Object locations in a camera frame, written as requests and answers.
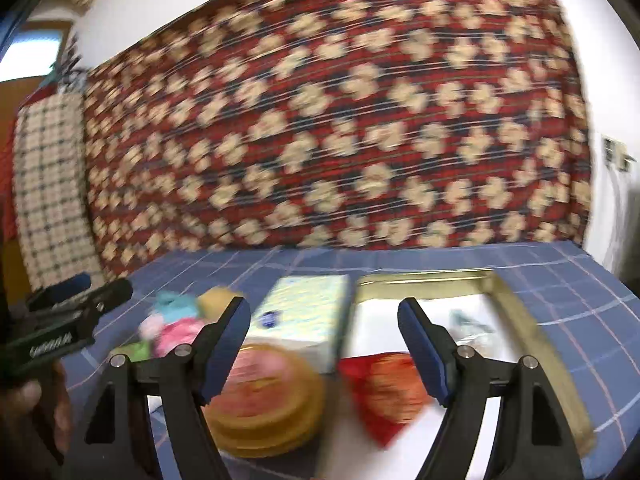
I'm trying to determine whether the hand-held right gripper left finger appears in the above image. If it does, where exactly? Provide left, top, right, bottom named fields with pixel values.
left=62, top=296, right=252, bottom=480

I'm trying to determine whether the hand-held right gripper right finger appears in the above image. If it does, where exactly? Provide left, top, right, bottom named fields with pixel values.
left=397, top=297, right=586, bottom=480

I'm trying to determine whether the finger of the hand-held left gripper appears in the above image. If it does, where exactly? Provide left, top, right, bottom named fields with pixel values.
left=50, top=278, right=134, bottom=327
left=25, top=272, right=94, bottom=312

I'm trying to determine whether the red embroidered pouch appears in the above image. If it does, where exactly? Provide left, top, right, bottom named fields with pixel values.
left=337, top=352, right=433, bottom=448

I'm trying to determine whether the cyan cloth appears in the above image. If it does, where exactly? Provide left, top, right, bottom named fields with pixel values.
left=152, top=290, right=198, bottom=318

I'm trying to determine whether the gold tin box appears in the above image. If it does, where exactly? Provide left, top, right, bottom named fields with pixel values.
left=355, top=268, right=598, bottom=456

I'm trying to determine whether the person's left hand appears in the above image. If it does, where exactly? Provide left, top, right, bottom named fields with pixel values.
left=0, top=360, right=76, bottom=466

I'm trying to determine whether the yellow sponge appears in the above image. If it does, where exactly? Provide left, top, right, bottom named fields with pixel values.
left=197, top=286, right=246, bottom=318

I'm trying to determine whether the clear cotton swab pack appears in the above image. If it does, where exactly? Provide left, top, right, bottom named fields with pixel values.
left=447, top=307, right=493, bottom=346

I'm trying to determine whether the dotted tissue pack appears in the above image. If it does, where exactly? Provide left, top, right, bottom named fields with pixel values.
left=247, top=274, right=353, bottom=375

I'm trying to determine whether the cream checked hanging cloth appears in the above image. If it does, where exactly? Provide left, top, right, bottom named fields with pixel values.
left=12, top=92, right=108, bottom=287

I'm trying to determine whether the red quilted cloth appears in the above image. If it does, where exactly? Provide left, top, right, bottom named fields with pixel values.
left=0, top=115, right=22, bottom=243

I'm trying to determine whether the blue plaid bed sheet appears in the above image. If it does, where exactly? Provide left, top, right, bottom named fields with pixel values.
left=65, top=240, right=640, bottom=480

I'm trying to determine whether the wooden door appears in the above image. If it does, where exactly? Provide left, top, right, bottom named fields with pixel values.
left=0, top=76, right=56, bottom=126

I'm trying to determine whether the wooden coat rack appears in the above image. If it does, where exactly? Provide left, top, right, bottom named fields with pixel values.
left=49, top=37, right=90, bottom=95

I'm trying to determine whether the window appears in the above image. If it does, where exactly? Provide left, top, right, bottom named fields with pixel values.
left=0, top=30, right=67, bottom=82

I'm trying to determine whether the red plaid bear-print blanket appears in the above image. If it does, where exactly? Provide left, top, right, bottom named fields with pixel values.
left=80, top=0, right=593, bottom=281

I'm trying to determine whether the wall socket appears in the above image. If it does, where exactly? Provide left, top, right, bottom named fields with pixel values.
left=600, top=135, right=637, bottom=172

